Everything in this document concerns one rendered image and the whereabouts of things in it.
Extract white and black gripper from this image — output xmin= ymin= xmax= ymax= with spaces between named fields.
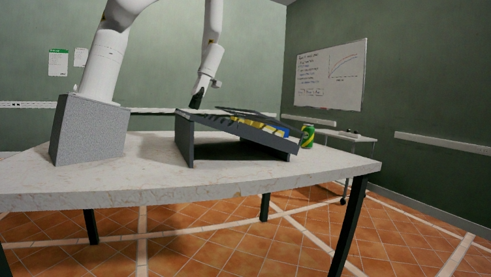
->
xmin=189 ymin=73 xmax=212 ymax=110

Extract green and yellow drink can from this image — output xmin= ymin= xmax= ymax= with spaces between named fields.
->
xmin=300 ymin=124 xmax=315 ymax=149

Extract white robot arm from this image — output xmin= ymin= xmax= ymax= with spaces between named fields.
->
xmin=67 ymin=0 xmax=225 ymax=106

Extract blue open box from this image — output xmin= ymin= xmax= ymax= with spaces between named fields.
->
xmin=269 ymin=125 xmax=289 ymax=138

